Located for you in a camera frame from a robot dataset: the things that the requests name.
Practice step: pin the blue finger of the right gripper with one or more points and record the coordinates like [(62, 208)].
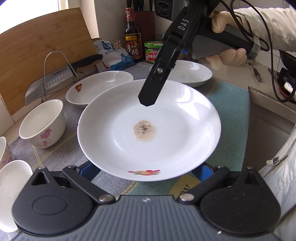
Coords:
[(178, 37)]

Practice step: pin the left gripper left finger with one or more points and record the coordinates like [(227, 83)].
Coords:
[(81, 178)]

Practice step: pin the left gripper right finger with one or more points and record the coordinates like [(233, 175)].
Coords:
[(210, 178)]

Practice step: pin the white plate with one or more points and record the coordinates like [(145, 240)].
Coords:
[(190, 73), (84, 91), (149, 143)]

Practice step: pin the white floral bowl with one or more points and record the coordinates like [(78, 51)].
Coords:
[(6, 155), (14, 176), (44, 125)]

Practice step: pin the white plate back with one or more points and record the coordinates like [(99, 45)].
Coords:
[(84, 91)]

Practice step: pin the gloved right hand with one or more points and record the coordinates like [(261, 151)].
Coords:
[(230, 56)]

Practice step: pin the green lid sauce jar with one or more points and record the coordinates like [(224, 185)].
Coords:
[(151, 50)]

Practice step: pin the grey checked dish mat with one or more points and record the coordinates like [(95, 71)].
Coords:
[(232, 105)]

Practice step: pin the dark red knife block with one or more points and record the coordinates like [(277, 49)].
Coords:
[(138, 17)]

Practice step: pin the dark vinegar bottle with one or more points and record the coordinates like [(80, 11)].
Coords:
[(133, 42)]

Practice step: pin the blue white salt bag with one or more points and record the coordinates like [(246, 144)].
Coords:
[(115, 58)]

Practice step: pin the bamboo cutting board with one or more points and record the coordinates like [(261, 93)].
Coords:
[(40, 46)]

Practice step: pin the metal wire board stand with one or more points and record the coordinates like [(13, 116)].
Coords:
[(59, 73)]

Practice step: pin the kitchen knife black handle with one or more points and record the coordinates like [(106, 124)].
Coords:
[(36, 89)]

